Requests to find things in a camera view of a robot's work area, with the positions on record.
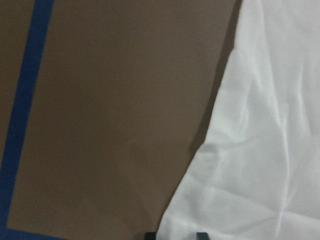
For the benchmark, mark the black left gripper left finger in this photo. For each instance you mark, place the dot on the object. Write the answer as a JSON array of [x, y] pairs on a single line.
[[150, 235]]

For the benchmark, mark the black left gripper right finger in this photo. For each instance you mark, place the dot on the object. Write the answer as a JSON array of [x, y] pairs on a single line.
[[202, 236]]

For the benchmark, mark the white long-sleeve printed shirt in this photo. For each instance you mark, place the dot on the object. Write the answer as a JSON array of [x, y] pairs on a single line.
[[257, 174]]

